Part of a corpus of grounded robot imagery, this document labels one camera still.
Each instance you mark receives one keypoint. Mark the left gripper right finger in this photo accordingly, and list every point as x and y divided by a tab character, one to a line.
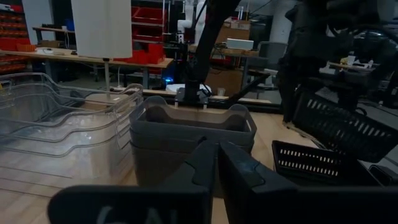
264	202

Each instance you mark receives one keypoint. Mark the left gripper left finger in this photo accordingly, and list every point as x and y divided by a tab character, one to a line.
174	205

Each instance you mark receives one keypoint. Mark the grey translucent storage bin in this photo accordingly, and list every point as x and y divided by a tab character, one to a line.
155	168
149	138
186	127

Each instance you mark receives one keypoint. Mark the clear plastic storage bin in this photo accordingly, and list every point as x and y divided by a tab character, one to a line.
77	168
136	93
124	124

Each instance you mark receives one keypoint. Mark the black slotted plastic basket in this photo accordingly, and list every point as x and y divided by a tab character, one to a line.
357	146
311	158

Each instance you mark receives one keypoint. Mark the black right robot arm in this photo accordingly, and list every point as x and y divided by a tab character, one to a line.
202	46

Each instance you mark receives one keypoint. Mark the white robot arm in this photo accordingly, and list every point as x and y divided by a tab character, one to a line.
183	25

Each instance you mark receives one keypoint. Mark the wooden desk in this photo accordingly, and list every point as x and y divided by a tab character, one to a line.
342	66

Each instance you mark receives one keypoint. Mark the grey office chair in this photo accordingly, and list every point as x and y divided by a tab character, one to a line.
270	53

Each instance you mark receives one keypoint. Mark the white box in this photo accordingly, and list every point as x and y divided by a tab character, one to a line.
239	44

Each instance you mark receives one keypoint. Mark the small cardboard box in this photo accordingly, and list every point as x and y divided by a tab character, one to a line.
239	25

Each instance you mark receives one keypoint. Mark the brown cardboard box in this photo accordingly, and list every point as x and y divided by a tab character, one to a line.
224	81

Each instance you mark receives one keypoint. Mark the white flat object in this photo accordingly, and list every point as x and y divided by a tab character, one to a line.
174	88

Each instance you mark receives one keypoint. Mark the blue lit device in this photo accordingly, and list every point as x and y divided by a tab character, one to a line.
168	80

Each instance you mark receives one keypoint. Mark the long wooden workbench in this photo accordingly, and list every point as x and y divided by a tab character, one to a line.
149	62

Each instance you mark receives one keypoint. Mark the red storage bins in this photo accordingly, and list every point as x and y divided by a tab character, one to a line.
149	53

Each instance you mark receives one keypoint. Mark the white shade wooden base lamp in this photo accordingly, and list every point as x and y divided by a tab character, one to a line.
102	28

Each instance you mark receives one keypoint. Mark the red storage bin rack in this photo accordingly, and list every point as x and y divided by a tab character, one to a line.
12	43

